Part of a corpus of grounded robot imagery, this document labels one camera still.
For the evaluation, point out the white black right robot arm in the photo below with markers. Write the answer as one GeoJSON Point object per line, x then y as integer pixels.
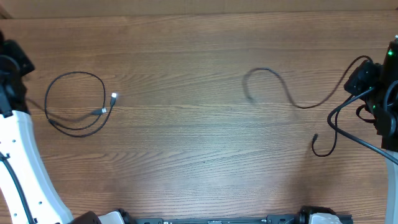
{"type": "Point", "coordinates": [382, 104]}

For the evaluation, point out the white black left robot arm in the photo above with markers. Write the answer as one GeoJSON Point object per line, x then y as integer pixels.
{"type": "Point", "coordinates": [25, 184]}

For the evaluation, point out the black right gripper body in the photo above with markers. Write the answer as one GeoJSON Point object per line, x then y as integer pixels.
{"type": "Point", "coordinates": [364, 78]}

